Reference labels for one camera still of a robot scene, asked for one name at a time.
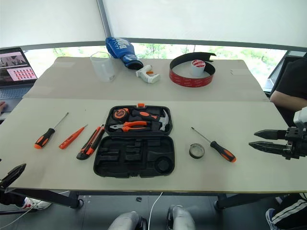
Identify black electrical tape roll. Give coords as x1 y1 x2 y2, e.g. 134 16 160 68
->
188 143 205 159

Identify small white red tape roll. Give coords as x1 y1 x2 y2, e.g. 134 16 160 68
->
190 59 207 78

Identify white cable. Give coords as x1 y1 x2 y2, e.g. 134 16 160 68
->
148 191 164 230
0 190 70 229

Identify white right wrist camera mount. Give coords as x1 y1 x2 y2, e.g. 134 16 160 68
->
293 110 307 130

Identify black tool case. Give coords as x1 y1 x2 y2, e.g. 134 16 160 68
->
93 103 175 178

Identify orange handled pliers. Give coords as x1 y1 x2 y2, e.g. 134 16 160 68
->
109 120 152 132

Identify claw hammer black orange handle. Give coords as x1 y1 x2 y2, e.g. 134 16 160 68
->
130 108 171 132

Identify Phillips screwdriver black orange handle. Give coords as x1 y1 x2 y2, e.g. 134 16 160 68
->
190 126 237 163

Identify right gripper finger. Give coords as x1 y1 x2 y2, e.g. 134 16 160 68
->
248 141 291 158
254 129 287 140

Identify black white striped trouser leg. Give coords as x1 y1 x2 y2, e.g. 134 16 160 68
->
271 193 307 230

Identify clear plastic measuring cup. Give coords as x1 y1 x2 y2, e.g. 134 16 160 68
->
90 51 116 82

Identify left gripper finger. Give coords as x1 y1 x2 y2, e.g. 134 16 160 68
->
0 163 27 190

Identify white red sneaker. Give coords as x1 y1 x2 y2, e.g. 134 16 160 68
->
16 196 52 211

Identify orange black tape measure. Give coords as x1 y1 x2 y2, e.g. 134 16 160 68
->
112 108 130 121

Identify grey rounded shell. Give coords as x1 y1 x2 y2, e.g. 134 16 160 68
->
107 210 148 230
167 205 196 230

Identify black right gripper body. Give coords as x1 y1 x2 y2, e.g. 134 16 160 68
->
284 126 307 161

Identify blue sneaker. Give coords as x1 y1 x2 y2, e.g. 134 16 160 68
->
265 208 279 230

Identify black metal table leg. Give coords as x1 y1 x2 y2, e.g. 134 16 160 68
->
0 188 84 209

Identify large black red tape roll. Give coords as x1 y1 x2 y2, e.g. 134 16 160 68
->
169 52 216 89

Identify white glue gun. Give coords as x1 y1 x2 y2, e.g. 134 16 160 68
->
135 64 161 84

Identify black orange utility knife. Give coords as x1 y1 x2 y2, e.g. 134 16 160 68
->
76 124 106 161

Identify person's black shirt torso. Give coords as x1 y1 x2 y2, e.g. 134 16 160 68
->
274 57 307 125

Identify grey window frame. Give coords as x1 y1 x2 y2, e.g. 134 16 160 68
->
0 0 307 58

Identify blue boxing glove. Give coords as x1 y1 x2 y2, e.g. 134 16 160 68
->
105 36 144 70

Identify orange voltage tester pen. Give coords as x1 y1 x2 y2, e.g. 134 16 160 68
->
59 124 88 150

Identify grey laptop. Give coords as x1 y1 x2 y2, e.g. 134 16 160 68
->
0 47 38 113

